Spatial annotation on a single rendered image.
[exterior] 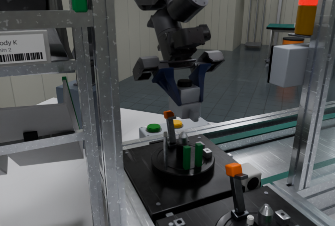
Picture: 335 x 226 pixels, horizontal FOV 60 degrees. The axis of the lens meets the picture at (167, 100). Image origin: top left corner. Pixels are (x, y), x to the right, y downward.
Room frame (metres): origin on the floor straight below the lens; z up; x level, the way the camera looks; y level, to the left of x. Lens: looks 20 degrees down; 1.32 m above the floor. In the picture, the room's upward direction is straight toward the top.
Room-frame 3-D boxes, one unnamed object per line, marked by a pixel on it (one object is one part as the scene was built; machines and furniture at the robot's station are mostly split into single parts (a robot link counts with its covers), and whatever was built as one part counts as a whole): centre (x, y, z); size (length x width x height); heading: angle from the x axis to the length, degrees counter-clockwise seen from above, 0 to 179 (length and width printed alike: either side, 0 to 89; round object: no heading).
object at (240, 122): (0.82, -0.22, 0.91); 0.89 x 0.06 x 0.11; 114
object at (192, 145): (0.56, -0.03, 0.98); 0.14 x 0.14 x 0.02
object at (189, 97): (0.55, -0.04, 1.13); 0.08 x 0.04 x 0.07; 24
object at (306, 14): (0.53, -0.26, 1.29); 0.05 x 0.05 x 0.05
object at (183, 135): (0.56, -0.03, 1.04); 0.02 x 0.02 x 0.03
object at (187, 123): (0.80, -0.02, 0.93); 0.21 x 0.07 x 0.06; 114
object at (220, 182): (0.56, -0.03, 0.96); 0.24 x 0.24 x 0.02; 24
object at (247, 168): (0.51, -0.16, 0.97); 0.05 x 0.05 x 0.04; 24
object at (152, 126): (0.77, 0.04, 0.96); 0.04 x 0.04 x 0.02
